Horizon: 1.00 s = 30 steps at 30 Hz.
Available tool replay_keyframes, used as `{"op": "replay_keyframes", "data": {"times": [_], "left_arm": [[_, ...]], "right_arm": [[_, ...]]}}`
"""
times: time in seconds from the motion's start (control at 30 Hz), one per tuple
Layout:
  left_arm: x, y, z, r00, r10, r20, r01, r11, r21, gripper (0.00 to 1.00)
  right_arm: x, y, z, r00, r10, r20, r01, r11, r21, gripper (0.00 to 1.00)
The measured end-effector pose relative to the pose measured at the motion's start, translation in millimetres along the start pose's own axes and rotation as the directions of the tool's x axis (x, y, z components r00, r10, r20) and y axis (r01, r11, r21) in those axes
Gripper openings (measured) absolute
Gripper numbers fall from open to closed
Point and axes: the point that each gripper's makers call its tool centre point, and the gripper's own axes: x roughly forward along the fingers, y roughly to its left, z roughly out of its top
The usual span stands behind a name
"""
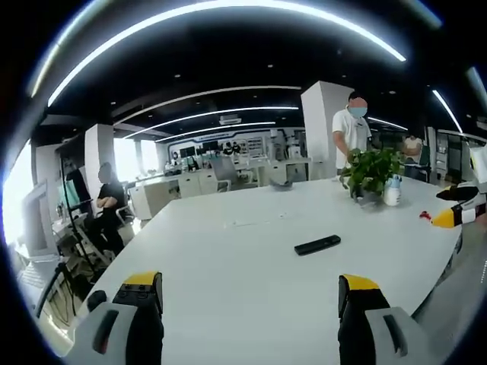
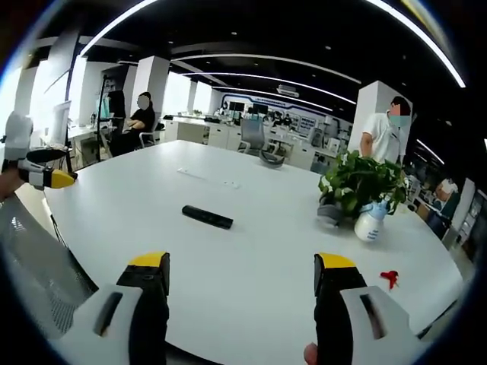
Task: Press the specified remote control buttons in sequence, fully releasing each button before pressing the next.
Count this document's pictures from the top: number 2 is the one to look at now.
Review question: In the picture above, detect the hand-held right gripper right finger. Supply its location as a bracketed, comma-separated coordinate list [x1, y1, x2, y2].
[313, 252, 423, 365]

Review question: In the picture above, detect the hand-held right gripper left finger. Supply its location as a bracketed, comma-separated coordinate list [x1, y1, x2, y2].
[53, 251, 171, 365]

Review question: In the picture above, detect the black remote control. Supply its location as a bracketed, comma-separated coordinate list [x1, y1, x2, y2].
[181, 205, 234, 230]

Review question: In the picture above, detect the person's left hand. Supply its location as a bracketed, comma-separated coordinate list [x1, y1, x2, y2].
[0, 171, 24, 202]

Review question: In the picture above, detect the person's right hand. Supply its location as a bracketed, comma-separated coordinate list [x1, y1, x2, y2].
[304, 341, 319, 365]

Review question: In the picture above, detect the computer monitor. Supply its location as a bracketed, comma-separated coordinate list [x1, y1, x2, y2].
[51, 100, 72, 148]

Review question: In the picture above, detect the red plastic clip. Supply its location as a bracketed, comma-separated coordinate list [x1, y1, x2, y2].
[381, 270, 399, 290]

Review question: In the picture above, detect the white spray bottle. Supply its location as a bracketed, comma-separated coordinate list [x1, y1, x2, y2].
[354, 200, 390, 243]

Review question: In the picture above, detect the grey mesh office chair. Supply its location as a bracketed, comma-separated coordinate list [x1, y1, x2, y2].
[0, 192, 100, 339]

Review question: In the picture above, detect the green potted plant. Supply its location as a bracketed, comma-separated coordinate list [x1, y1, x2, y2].
[317, 150, 409, 228]

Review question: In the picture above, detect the grey chair headrest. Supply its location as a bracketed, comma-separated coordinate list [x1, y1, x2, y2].
[259, 150, 285, 169]

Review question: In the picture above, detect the white office desk row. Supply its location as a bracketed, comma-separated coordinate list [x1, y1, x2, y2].
[163, 113, 336, 168]

